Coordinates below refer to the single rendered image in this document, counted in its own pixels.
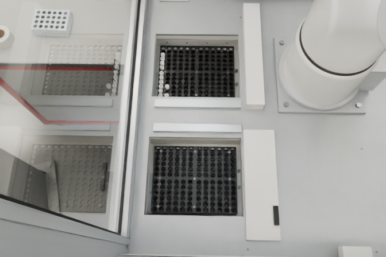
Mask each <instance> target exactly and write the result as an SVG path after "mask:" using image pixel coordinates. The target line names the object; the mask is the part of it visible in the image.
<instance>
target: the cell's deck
mask: <svg viewBox="0 0 386 257"><path fill-rule="evenodd" d="M313 1H314V0H189V1H188V2H181V1H159V0H149V3H148V18H147V26H146V41H145V57H144V71H143V80H142V95H141V110H140V125H139V133H138V148H137V163H136V178H135V187H134V201H133V217H132V231H131V238H129V239H130V244H129V246H127V248H128V249H129V254H160V255H215V256H270V257H339V254H338V247H339V246H366V247H371V248H372V254H373V257H386V78H385V79H384V80H383V81H382V82H381V83H380V84H379V85H378V86H377V87H376V88H375V89H374V90H373V91H363V93H364V100H365V108H366V114H289V113H278V105H277V87H276V70H275V53H274V43H273V39H274V37H290V38H294V35H295V33H296V31H297V29H298V26H299V25H300V23H301V22H302V21H303V19H304V18H305V17H306V16H307V14H308V12H309V10H310V7H311V5H312V3H313ZM243 3H259V4H260V20H261V41H262V53H263V74H264V96H265V106H264V108H263V110H247V109H245V87H244V51H243V33H242V7H243ZM157 39H195V40H238V78H239V97H238V98H214V97H165V96H153V87H154V77H155V59H156V41H157ZM155 99H200V100H241V109H217V108H155V107H154V105H155ZM153 123H197V124H241V127H242V132H241V133H159V132H153ZM243 130H274V131H275V149H276V168H277V187H278V197H279V215H280V234H281V241H252V240H246V226H245V187H244V148H243ZM151 139H157V140H197V141H240V144H241V188H242V217H239V216H178V215H146V196H147V186H148V168H149V151H150V140H151Z"/></svg>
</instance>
